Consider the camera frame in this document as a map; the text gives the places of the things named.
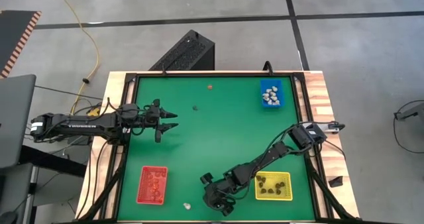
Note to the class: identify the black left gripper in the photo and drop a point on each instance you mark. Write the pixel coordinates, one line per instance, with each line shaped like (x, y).
(153, 115)

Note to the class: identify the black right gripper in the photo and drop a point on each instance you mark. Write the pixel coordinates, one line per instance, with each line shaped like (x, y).
(218, 195)

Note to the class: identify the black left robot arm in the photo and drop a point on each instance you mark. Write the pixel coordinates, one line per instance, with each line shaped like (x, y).
(83, 126)

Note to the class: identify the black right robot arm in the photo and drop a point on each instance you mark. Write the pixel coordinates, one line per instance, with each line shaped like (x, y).
(265, 157)

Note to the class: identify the green table mat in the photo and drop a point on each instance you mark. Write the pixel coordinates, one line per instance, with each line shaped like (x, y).
(205, 144)

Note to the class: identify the yellow plastic basket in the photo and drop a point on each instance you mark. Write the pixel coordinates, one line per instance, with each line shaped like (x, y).
(287, 195)

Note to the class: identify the black perforated computer tower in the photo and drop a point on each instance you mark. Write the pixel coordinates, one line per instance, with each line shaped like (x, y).
(185, 51)

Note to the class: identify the yellow plug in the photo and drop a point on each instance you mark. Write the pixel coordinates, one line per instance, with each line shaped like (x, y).
(94, 111)

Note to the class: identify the red plastic basket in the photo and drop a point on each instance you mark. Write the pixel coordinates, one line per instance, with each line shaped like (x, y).
(143, 197)

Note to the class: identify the small black wedge block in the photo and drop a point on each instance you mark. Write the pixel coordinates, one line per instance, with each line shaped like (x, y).
(336, 181)

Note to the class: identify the wooden table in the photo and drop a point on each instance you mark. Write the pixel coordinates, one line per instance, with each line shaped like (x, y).
(335, 166)

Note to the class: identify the blue plastic basket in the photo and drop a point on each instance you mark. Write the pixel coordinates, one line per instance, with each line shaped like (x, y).
(281, 84)

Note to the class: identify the black desk board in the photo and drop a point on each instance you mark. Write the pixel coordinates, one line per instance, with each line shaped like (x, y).
(49, 159)

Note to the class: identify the silver connector box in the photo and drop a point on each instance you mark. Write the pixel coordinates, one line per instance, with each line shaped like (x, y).
(333, 127)

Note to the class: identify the grey laptop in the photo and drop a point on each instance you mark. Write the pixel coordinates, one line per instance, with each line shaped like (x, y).
(15, 118)

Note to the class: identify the black mat striped edge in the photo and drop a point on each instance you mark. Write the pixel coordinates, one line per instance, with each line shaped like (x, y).
(13, 35)

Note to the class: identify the grey stand foot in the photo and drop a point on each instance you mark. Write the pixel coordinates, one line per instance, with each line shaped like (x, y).
(412, 110)

